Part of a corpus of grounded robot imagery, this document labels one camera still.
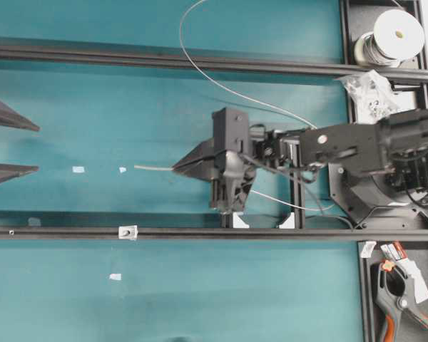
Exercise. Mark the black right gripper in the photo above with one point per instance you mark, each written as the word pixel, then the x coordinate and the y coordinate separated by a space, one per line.
pixel 223 161

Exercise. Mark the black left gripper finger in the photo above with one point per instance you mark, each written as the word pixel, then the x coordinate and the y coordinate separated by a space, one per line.
pixel 9 172
pixel 11 119

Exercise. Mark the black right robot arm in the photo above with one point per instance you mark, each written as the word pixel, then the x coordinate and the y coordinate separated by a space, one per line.
pixel 378 167

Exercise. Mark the silver metal fitting with hole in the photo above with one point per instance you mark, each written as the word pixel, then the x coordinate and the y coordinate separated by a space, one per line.
pixel 128 232

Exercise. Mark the white tape piece lower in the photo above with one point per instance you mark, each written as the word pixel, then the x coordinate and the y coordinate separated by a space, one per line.
pixel 115 277

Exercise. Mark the plastic bag of screws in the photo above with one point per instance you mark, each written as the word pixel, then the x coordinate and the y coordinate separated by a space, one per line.
pixel 372 95

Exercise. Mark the white label tag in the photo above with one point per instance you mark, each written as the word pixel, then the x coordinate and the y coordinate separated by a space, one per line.
pixel 367 248

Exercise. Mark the black orange spring clamp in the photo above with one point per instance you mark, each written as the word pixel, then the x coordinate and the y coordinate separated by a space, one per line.
pixel 393 292

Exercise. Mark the white packaging card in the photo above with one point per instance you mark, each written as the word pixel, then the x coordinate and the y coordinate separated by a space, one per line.
pixel 420 286

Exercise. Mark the lower black aluminium rail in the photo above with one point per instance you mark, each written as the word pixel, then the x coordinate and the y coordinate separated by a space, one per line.
pixel 111 233

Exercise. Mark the black aluminium rail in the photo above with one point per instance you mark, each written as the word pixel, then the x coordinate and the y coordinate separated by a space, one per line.
pixel 111 233
pixel 111 54

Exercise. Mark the white tape piece by rail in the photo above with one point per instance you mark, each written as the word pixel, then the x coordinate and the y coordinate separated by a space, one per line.
pixel 34 222

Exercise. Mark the black square extrusion frame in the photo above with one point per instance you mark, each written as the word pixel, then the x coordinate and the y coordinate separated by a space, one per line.
pixel 298 199

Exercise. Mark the upper black aluminium rail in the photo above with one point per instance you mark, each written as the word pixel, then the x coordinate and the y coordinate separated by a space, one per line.
pixel 111 54

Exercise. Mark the white wire spool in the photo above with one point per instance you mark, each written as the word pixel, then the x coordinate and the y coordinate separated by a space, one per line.
pixel 396 37

